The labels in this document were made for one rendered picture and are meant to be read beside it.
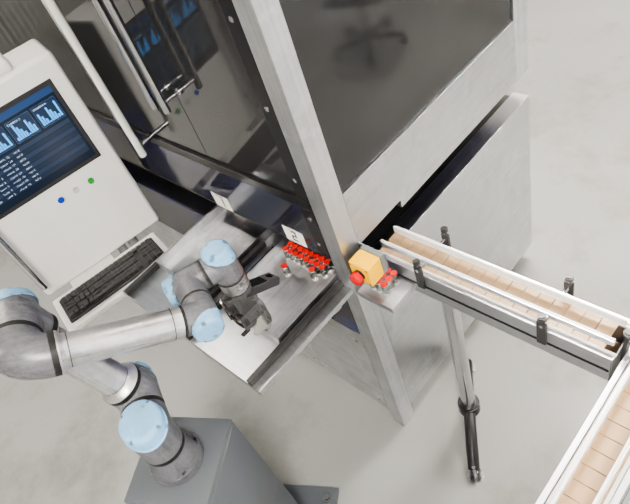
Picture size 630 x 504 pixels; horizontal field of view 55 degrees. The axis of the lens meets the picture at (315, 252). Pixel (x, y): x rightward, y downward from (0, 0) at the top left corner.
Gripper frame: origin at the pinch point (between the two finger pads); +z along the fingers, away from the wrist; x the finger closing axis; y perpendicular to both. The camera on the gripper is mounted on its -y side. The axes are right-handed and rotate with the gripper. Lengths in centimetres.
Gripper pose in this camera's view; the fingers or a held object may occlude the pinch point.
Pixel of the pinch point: (267, 325)
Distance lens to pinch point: 172.8
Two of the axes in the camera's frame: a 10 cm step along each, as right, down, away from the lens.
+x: 7.2, 3.5, -6.0
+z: 2.7, 6.6, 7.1
